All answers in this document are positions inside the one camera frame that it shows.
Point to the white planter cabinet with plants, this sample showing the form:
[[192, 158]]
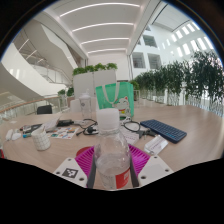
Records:
[[93, 81]]

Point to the low planter with plants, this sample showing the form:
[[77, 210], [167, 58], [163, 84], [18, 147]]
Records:
[[135, 85]]

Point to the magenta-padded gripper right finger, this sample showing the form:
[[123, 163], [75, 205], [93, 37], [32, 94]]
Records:
[[153, 170]]

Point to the row of green potted trees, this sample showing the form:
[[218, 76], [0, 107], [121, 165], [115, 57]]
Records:
[[196, 76]]

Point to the green cat-print tote bag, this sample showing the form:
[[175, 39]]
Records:
[[113, 96]]

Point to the small teal item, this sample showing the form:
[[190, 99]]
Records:
[[26, 135]]

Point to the clear red-labelled water bottle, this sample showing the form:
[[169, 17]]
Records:
[[111, 156]]

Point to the flat round red coaster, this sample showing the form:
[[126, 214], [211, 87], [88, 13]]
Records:
[[81, 151]]

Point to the black flat device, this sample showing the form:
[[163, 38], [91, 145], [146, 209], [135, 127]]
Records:
[[65, 122]]

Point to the black chair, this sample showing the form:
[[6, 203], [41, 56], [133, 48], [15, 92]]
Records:
[[44, 109]]

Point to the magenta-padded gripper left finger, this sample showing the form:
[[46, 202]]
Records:
[[71, 171]]

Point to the small white box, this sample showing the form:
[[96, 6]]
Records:
[[156, 145]]

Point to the bunch of keys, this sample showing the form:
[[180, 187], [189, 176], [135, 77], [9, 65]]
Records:
[[144, 133]]

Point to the clear lidded tumbler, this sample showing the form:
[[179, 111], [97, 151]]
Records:
[[85, 105]]

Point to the white printed card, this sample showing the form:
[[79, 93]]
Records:
[[131, 137]]

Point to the small white object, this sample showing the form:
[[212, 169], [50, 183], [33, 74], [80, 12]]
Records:
[[16, 136], [9, 134]]

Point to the dark printed packet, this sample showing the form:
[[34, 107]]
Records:
[[30, 128]]

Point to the small potted green plant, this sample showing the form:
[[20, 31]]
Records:
[[70, 91], [61, 92]]

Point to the white grid-pattern mug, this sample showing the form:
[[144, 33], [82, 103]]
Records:
[[41, 140]]

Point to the open grey notebook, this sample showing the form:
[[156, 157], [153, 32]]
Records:
[[50, 125]]

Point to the ceiling light strips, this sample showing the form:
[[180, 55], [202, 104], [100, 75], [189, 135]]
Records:
[[103, 25]]

